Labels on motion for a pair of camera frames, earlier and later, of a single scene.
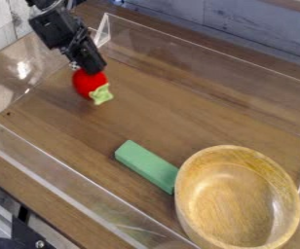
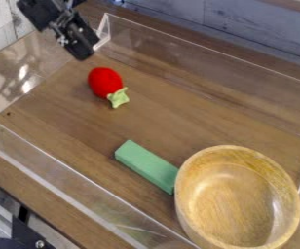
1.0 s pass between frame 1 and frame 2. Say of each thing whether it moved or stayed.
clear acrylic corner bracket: stayed
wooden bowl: stayed
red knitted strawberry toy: moved
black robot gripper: moved
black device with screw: stayed
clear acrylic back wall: stayed
